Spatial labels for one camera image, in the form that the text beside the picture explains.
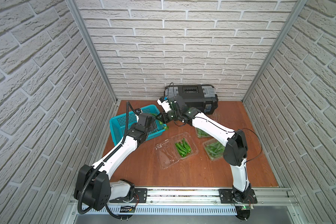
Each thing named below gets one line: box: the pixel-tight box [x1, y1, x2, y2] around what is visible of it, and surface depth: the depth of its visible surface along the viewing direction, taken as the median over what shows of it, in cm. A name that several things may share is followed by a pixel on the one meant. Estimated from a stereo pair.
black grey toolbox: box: [163, 84, 219, 115], surface depth 103 cm
